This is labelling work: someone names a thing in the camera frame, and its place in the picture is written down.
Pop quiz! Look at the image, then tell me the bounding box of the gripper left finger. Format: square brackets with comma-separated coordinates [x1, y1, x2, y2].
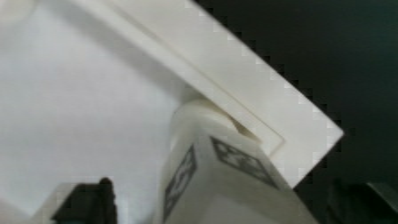
[52, 178, 118, 224]

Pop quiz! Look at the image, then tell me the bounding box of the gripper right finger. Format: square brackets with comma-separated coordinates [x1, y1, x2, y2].
[331, 181, 398, 224]

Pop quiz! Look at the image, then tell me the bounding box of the white table leg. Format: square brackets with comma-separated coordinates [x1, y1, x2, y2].
[153, 100, 319, 224]

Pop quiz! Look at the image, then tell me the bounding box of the white square tabletop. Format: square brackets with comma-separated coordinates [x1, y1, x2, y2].
[0, 0, 198, 223]

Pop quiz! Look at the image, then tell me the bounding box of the white L-shaped fence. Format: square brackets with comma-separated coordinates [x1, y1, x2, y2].
[113, 0, 344, 184]

